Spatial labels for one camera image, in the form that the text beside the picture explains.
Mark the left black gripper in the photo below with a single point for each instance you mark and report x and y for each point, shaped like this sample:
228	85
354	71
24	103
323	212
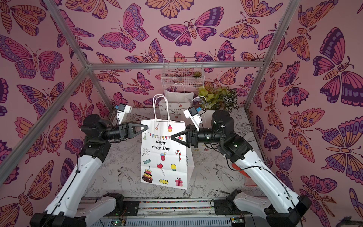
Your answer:
127	131

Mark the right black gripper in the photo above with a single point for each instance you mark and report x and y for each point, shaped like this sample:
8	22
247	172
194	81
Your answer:
193	137

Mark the white paper bag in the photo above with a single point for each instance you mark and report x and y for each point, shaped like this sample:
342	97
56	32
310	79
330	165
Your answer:
163	158
176	102
206	115

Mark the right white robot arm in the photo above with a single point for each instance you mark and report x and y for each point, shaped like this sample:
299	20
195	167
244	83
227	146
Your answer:
282	207

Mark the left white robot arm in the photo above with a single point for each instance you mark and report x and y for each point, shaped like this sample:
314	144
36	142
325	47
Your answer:
63	210

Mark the green potted plant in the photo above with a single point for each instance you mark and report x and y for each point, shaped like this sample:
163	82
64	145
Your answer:
222	98

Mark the small succulent in basket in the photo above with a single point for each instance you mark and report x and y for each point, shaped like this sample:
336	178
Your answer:
197	74

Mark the red rubber glove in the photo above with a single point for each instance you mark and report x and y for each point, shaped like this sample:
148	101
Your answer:
248	181

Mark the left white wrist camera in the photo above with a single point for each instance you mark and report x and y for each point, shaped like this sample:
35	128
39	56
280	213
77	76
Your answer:
122	111

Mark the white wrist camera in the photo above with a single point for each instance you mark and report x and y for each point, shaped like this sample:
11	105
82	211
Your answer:
122	111
193	114

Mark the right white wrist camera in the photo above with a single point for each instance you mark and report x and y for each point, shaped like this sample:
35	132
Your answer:
193	114

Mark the white wire wall basket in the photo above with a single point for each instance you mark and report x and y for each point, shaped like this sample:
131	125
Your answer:
180	70

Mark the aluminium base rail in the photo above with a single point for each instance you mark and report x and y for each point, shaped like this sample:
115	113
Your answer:
190	212

